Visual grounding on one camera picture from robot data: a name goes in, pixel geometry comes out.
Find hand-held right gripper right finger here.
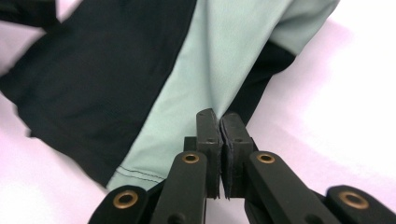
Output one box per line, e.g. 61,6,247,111
219,112,254,200

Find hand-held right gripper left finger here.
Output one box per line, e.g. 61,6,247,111
195,107,224,200

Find black and green t-shirt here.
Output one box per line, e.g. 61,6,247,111
0,0,342,192

